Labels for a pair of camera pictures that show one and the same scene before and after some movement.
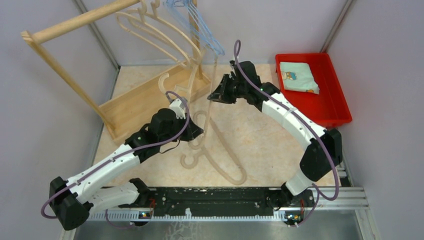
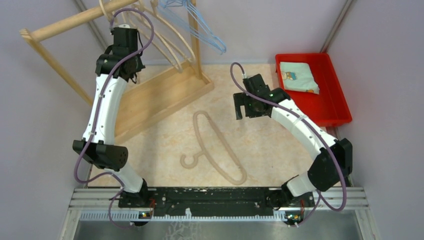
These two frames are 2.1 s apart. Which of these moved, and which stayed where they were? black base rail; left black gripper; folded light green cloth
Moved: left black gripper
Stayed: folded light green cloth; black base rail
